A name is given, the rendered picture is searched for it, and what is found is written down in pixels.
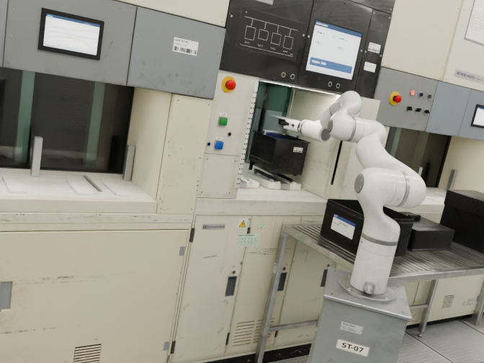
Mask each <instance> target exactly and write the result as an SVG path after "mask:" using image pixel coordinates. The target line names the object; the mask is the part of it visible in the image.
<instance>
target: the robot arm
mask: <svg viewBox="0 0 484 363"><path fill-rule="evenodd" d="M361 108H362V99H361V97H360V96H359V95H358V93H356V92H355V91H347V92H345V93H343V94H342V95H341V96H340V97H339V98H338V99H337V100H336V101H335V102H334V103H332V104H331V105H330V106H329V107H328V108H327V109H326V110H325V111H324V112H323V113H322V115H321V117H320V119H319V120H317V121H315V122H313V121H310V120H302V121H297V120H282V119H279V122H278V124H280V125H285V126H284V129H288V130H292V131H295V132H298V133H299V134H300V135H301V136H303V137H306V138H310V139H312V140H317V141H319V142H322V143H326V142H327V141H329V139H330V138H331V137H332V138H334V139H337V140H342V141H346V142H350V143H357V146H356V150H355V152H356V156H357V158H358V160H359V162H360V164H361V165H362V166H363V168H364V170H362V171H361V172H360V173H359V174H358V176H357V177H356V179H355V182H354V191H355V194H356V196H357V199H358V200H359V203H360V205H361V206H362V209H363V213H364V226H363V229H362V235H361V238H360V242H359V247H358V250H357V255H356V259H355V262H354V268H353V271H352V274H351V275H350V274H349V276H345V277H342V278H340V280H339V285H340V287H341V288H342V289H343V290H344V291H346V292H348V293H349V294H350V295H353V296H355V297H358V298H360V299H363V300H366V301H370V302H374V303H389V302H392V301H393V300H394V299H395V293H394V292H393V291H392V290H391V289H390V288H389V287H388V286H387V281H388V278H389V275H390V270H391V266H392V264H393V259H394V255H395V250H396V248H397V245H398V239H399V236H400V226H399V225H398V223H397V222H395V221H394V220H393V219H392V218H389V217H388V216H387V215H385V214H384V212H383V206H390V207H400V208H413V207H417V206H419V205H420V204H421V203H422V202H423V201H424V199H425V197H426V185H425V183H424V181H423V179H422V178H421V177H420V176H419V175H418V174H417V173H416V172H415V171H414V170H412V169H411V168H409V167H408V166H406V165H405V164H404V163H401V162H400V161H399V160H397V159H395V158H393V157H392V156H391V155H390V154H389V153H388V152H387V151H386V150H385V148H384V147H383V145H382V144H383V142H384V140H385V137H386V129H385V127H384V126H383V125H382V124H381V123H379V122H377V121H374V120H368V119H364V118H359V117H355V116H356V115H357V114H358V113H359V112H360V110H361ZM285 121H286V122H285Z"/></svg>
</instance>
